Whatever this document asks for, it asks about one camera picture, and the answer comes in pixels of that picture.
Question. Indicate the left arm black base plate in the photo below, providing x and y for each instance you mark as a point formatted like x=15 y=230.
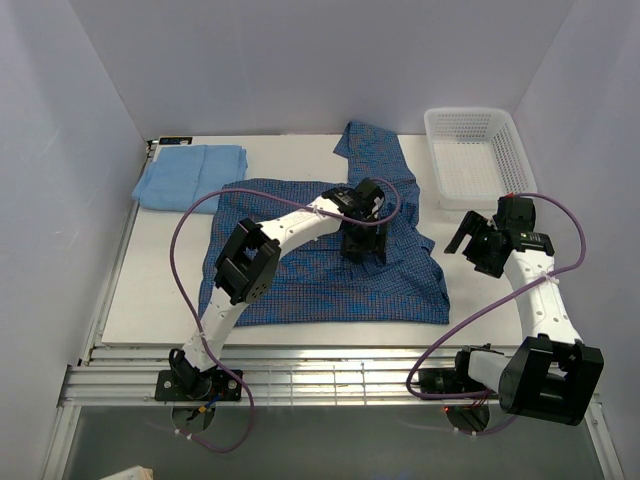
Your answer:
x=214 y=383

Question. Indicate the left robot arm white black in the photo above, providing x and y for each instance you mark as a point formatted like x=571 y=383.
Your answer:
x=246 y=267

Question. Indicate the white plastic perforated basket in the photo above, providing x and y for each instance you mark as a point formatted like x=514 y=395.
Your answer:
x=477 y=157

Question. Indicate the wooden block at bottom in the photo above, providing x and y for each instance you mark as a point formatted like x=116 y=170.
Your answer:
x=133 y=473

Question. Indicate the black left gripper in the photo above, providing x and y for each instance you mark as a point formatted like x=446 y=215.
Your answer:
x=375 y=244

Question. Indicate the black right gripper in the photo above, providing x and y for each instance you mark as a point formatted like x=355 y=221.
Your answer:
x=468 y=226

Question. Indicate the folded light blue shirt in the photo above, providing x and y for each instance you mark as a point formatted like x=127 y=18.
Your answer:
x=180 y=175

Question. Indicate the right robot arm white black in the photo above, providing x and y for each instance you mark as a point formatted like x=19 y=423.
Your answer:
x=553 y=374

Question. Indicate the blue checked long sleeve shirt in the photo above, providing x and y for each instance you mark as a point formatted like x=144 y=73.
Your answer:
x=314 y=283

